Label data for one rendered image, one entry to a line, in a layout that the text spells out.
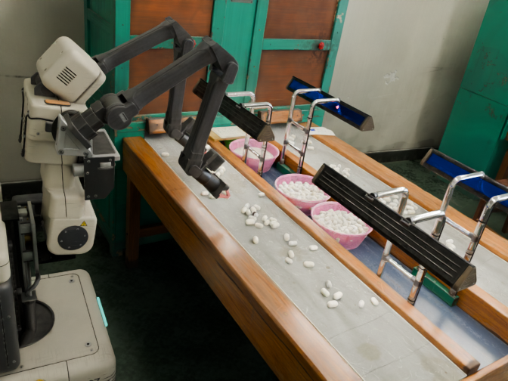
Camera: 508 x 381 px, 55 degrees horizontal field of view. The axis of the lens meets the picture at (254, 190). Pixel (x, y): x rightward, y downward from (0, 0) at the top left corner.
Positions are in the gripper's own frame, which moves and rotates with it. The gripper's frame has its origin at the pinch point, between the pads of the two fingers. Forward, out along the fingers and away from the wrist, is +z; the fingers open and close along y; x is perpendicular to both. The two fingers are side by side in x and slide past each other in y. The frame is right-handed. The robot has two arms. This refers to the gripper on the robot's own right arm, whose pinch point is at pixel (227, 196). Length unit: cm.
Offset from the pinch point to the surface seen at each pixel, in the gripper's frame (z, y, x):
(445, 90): 246, 139, -198
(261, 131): -3.4, 6.8, -27.8
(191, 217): -4.3, 2.5, 15.5
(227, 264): -5.1, -28.7, 16.2
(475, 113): 228, 87, -180
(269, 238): 14.9, -17.7, 1.2
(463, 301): 53, -73, -30
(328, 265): 23.0, -40.4, -6.6
